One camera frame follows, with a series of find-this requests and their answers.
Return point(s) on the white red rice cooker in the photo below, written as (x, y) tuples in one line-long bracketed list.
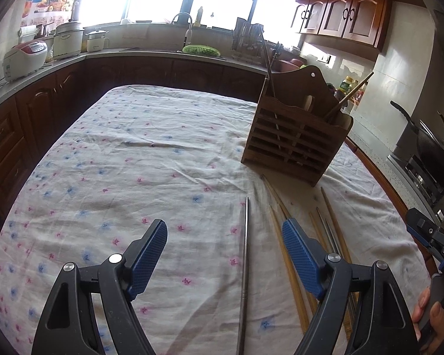
[(24, 59)]

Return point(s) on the red plastic basin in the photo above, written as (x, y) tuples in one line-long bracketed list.
[(291, 65)]

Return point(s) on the long metal chopstick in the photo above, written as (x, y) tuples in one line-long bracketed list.
[(244, 283)]

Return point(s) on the gas stove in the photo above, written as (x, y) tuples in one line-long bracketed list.
[(419, 178)]

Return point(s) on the chrome sink faucet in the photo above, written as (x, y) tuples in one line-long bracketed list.
[(184, 19)]

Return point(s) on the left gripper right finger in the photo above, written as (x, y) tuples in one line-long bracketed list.
[(382, 323)]

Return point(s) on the lower wooden counter cabinets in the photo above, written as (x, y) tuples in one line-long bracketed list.
[(37, 114)]

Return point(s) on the wooden utensil holder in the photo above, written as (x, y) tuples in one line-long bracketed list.
[(294, 130)]

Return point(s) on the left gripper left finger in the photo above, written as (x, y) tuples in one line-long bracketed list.
[(68, 323)]

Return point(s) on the floral white tablecloth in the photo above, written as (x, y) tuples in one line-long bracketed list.
[(143, 153)]

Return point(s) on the green colander basket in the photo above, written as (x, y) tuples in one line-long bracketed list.
[(201, 50)]

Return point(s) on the small white electric pot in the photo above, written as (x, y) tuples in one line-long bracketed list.
[(96, 40)]

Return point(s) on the upper wooden wall cabinets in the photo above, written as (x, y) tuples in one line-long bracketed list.
[(359, 21)]

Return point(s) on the person's right hand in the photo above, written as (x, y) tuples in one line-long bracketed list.
[(436, 318)]

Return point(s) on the large white cooker pot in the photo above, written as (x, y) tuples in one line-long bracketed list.
[(67, 40)]

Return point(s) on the yellow oil bottle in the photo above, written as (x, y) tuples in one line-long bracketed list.
[(346, 85)]

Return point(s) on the bamboo chopsticks in holder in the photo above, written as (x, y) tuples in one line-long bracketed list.
[(338, 106)]

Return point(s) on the dish drying rack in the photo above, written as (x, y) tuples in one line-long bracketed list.
[(249, 44)]

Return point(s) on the black wok with lid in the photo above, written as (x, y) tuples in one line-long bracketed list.
[(430, 149)]

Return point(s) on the bamboo chopstick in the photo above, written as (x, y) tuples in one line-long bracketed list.
[(347, 323), (338, 231), (285, 212), (293, 281)]

